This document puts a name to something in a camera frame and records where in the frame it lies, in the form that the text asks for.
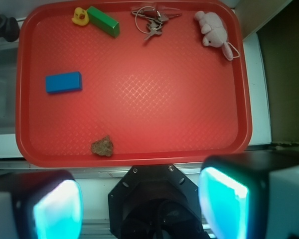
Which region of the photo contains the green rectangular block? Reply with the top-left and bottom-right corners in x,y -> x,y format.
87,6 -> 120,38

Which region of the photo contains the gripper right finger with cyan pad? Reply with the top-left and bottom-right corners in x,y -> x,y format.
198,150 -> 299,239

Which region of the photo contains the blue rectangular block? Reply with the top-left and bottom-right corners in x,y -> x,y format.
45,72 -> 83,94

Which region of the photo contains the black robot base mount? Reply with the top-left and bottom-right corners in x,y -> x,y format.
108,165 -> 210,239

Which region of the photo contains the yellow rubber duck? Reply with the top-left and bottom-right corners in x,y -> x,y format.
71,7 -> 89,26

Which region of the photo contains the red plastic tray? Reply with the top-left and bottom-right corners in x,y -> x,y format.
15,0 -> 252,167

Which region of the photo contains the pink plush mouse toy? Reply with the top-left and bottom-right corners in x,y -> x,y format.
194,11 -> 240,61

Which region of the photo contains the black clamp knob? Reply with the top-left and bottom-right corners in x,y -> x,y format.
0,14 -> 20,42

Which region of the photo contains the bunch of metal keys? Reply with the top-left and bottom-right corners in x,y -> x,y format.
131,5 -> 182,42

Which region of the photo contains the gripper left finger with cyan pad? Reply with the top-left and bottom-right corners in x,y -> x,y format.
0,170 -> 83,239

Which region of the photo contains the brown rock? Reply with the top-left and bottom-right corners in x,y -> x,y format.
91,135 -> 114,157

